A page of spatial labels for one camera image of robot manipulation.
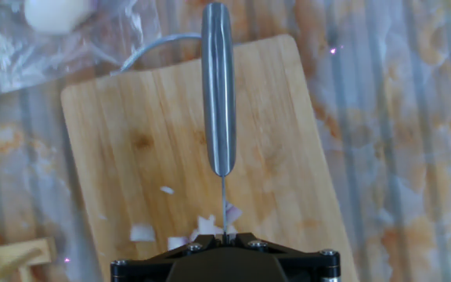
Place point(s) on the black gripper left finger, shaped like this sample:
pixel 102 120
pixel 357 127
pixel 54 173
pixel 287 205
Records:
pixel 143 268

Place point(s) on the clear plastic table sheet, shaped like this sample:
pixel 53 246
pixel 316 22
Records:
pixel 397 137

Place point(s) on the bamboo cutting board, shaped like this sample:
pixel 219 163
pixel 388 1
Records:
pixel 151 129

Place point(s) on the red onion wedge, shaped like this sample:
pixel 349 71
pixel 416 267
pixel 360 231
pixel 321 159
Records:
pixel 206 225

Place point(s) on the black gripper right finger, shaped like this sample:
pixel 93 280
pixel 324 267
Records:
pixel 311 266

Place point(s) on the chopped onion piece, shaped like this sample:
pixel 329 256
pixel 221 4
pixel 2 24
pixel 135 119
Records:
pixel 142 233

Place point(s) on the white onion half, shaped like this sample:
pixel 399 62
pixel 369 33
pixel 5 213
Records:
pixel 55 15

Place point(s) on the steel cleaver knife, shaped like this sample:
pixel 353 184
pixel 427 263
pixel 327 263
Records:
pixel 218 98

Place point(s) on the wooden peg dish rack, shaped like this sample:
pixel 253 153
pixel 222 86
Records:
pixel 10 254

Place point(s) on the clear bag of onions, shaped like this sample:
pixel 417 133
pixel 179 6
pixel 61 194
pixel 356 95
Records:
pixel 6 58

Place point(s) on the tiny onion bit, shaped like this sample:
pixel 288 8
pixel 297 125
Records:
pixel 102 216
pixel 167 190

